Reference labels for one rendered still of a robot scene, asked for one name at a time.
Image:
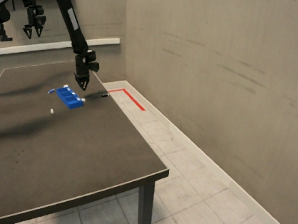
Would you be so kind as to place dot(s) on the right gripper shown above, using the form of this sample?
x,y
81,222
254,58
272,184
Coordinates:
x,y
79,75

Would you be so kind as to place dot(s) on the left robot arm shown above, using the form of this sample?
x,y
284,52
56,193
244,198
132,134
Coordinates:
x,y
34,11

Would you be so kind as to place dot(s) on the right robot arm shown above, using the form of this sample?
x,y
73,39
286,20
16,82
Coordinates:
x,y
78,41

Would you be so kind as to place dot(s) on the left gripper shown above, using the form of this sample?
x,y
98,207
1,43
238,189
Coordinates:
x,y
37,26

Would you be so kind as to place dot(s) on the blue bin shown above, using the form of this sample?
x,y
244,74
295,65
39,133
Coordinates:
x,y
69,97

